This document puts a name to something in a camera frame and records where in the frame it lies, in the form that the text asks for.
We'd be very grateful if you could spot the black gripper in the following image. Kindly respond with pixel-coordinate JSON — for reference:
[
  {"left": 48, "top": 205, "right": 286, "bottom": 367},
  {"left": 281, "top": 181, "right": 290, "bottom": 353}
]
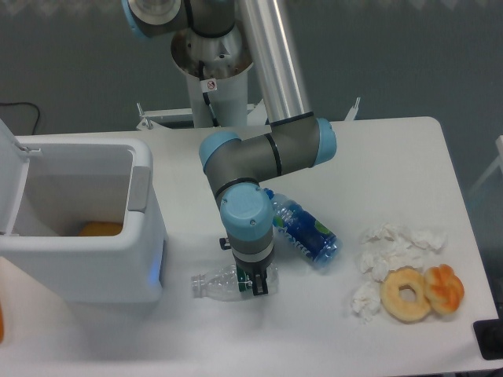
[{"left": 233, "top": 251, "right": 275, "bottom": 295}]

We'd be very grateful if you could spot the clear bottle with green label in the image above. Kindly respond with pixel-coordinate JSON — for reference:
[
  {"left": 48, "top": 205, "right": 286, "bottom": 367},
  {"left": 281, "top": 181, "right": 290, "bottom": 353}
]
[{"left": 191, "top": 265, "right": 259, "bottom": 302}]

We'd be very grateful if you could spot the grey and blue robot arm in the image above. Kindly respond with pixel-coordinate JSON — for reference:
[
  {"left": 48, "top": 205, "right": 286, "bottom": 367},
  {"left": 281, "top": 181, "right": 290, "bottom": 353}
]
[{"left": 123, "top": 1, "right": 336, "bottom": 295}]

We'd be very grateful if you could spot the blue plastic bottle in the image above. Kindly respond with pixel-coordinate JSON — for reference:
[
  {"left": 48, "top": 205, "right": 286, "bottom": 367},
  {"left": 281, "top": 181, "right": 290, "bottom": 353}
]
[{"left": 264, "top": 188, "right": 341, "bottom": 268}]

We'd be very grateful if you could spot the small crumpled white tissue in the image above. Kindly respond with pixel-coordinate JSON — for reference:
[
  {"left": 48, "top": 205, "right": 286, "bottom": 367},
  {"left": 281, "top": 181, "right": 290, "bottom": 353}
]
[{"left": 350, "top": 281, "right": 381, "bottom": 324}]

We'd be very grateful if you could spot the large crumpled white tissue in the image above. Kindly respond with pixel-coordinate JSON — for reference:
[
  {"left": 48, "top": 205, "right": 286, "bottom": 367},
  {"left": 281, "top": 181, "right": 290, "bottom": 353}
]
[{"left": 358, "top": 222, "right": 448, "bottom": 282}]

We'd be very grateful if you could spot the orange item inside bin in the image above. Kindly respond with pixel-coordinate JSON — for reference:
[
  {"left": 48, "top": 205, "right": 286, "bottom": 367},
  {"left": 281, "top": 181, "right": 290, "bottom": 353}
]
[{"left": 78, "top": 221, "right": 123, "bottom": 236}]

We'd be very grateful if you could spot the orange glazed bread roll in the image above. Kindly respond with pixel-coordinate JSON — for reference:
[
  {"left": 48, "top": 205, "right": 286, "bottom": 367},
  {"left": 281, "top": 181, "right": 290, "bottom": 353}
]
[{"left": 424, "top": 264, "right": 464, "bottom": 315}]

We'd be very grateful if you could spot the white trash bin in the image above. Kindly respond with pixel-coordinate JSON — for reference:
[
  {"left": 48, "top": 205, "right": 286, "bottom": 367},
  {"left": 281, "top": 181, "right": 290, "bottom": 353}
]
[{"left": 1, "top": 126, "right": 167, "bottom": 303}]

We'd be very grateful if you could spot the black device at table edge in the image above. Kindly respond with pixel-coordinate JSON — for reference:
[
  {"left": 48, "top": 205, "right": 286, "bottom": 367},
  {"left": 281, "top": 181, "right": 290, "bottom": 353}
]
[{"left": 473, "top": 319, "right": 502, "bottom": 361}]

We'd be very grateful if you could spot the orange object at left edge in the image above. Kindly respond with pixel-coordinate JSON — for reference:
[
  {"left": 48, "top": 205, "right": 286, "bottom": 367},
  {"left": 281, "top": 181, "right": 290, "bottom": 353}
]
[{"left": 0, "top": 304, "right": 5, "bottom": 344}]

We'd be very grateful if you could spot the ring donut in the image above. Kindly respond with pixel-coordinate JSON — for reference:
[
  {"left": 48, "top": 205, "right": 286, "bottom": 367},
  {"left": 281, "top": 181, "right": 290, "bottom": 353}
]
[{"left": 380, "top": 268, "right": 431, "bottom": 323}]

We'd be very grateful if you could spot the white frame at right edge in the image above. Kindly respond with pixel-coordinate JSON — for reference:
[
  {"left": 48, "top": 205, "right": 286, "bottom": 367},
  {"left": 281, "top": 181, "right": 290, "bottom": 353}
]
[{"left": 467, "top": 135, "right": 502, "bottom": 207}]

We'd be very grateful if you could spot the black cable on floor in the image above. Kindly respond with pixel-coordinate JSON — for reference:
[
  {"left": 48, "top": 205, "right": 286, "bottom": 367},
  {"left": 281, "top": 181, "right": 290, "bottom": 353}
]
[{"left": 0, "top": 101, "right": 41, "bottom": 136}]

